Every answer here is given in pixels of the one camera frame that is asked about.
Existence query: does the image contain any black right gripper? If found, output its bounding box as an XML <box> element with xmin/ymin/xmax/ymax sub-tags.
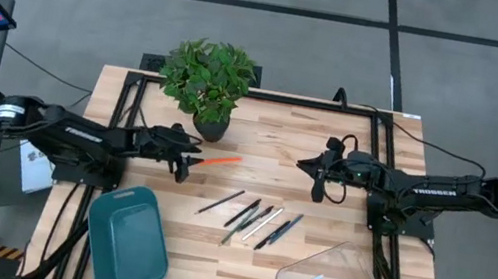
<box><xmin>290</xmin><ymin>131</ymin><xmax>356</xmax><ymax>208</ymax></box>

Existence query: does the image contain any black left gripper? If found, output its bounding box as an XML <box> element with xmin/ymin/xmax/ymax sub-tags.
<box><xmin>159</xmin><ymin>121</ymin><xmax>209</xmax><ymax>187</ymax></box>

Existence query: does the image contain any orange pencil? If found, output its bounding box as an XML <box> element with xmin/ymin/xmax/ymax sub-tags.
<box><xmin>196</xmin><ymin>149</ymin><xmax>245</xmax><ymax>174</ymax></box>

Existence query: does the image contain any thin black pencil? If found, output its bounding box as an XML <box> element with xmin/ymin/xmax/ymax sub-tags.
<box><xmin>194</xmin><ymin>182</ymin><xmax>247</xmax><ymax>223</ymax></box>

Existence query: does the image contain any blue pen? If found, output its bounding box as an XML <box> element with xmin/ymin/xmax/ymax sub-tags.
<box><xmin>267</xmin><ymin>208</ymin><xmax>305</xmax><ymax>250</ymax></box>

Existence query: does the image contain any black rubber-grip pen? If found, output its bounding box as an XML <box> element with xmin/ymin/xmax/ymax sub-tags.
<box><xmin>238</xmin><ymin>200</ymin><xmax>275</xmax><ymax>237</ymax></box>

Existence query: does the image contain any white pencil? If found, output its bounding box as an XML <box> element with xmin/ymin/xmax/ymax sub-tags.
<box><xmin>240</xmin><ymin>201</ymin><xmax>285</xmax><ymax>248</ymax></box>

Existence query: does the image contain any matte black pen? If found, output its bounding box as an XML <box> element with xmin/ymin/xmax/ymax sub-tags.
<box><xmin>253</xmin><ymin>215</ymin><xmax>291</xmax><ymax>256</ymax></box>

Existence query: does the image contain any green pencil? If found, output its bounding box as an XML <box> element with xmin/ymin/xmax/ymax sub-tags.
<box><xmin>218</xmin><ymin>200</ymin><xmax>261</xmax><ymax>252</ymax></box>

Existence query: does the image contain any green leafy plant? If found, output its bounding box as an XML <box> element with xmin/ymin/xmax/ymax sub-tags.
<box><xmin>151</xmin><ymin>31</ymin><xmax>263</xmax><ymax>133</ymax></box>

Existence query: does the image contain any teal plastic bin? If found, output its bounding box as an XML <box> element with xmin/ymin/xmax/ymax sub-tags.
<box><xmin>76</xmin><ymin>177</ymin><xmax>182</xmax><ymax>279</ymax></box>

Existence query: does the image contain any white paper booklet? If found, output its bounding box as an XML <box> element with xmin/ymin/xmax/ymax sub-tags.
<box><xmin>10</xmin><ymin>139</ymin><xmax>60</xmax><ymax>199</ymax></box>

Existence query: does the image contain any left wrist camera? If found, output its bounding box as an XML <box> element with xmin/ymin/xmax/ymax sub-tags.
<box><xmin>145</xmin><ymin>123</ymin><xmax>180</xmax><ymax>153</ymax></box>

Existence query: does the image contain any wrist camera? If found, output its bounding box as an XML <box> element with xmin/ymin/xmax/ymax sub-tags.
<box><xmin>341</xmin><ymin>149</ymin><xmax>379</xmax><ymax>190</ymax></box>
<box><xmin>145</xmin><ymin>123</ymin><xmax>180</xmax><ymax>153</ymax></box>

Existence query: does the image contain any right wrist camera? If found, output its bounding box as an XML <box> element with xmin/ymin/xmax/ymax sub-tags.
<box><xmin>341</xmin><ymin>149</ymin><xmax>379</xmax><ymax>190</ymax></box>

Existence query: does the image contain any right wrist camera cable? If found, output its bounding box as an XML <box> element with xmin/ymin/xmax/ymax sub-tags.
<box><xmin>322</xmin><ymin>130</ymin><xmax>362</xmax><ymax>208</ymax></box>

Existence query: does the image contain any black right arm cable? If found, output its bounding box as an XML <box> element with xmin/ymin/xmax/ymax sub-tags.
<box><xmin>325</xmin><ymin>86</ymin><xmax>498</xmax><ymax>180</ymax></box>

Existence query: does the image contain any black monitor cable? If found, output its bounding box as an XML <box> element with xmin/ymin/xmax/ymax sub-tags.
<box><xmin>0</xmin><ymin>42</ymin><xmax>99</xmax><ymax>95</ymax></box>

